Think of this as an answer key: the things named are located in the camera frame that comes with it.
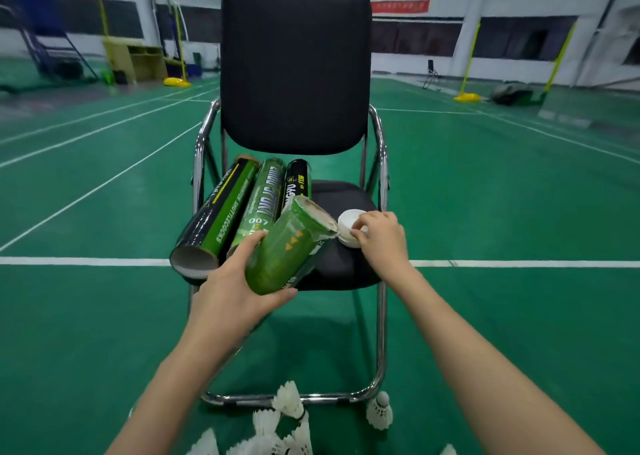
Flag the bright green glossy shuttlecock tube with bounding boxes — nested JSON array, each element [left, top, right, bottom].
[[243, 195, 341, 296]]

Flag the person's left forearm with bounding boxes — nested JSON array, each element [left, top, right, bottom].
[[105, 337, 231, 455]]

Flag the yellow net post with base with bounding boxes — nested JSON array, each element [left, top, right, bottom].
[[453, 19, 483, 104], [162, 2, 193, 89]]

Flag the person's right hand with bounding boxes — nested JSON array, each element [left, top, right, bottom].
[[349, 211, 416, 290]]

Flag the black green Hangyu tube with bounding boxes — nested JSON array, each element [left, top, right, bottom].
[[169, 155, 261, 280]]

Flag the yellow green net post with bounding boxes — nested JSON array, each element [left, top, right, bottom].
[[539, 19, 579, 106]]

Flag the red wall banner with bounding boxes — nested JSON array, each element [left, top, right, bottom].
[[371, 0, 431, 15]]

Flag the person's left hand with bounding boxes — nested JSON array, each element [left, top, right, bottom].
[[179, 229, 299, 366]]

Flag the black chair with chrome frame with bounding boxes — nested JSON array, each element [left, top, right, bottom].
[[189, 0, 391, 408]]

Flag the black sports bag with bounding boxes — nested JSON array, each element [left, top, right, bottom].
[[489, 82, 535, 107]]

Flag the person's right forearm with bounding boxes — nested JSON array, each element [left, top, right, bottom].
[[392, 267, 606, 455]]

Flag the black floor stand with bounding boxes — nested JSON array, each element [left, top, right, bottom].
[[422, 59, 441, 91]]

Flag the wooden shelf cabinet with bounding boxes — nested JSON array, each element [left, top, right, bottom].
[[102, 37, 169, 85]]

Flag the thin yellow pole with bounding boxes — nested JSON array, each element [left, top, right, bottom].
[[97, 0, 112, 53]]

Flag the pile of white shuttlecocks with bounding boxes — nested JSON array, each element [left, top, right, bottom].
[[187, 380, 459, 455]]

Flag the black shuttlecock tube green stripe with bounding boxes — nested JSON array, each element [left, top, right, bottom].
[[279, 159, 313, 216]]

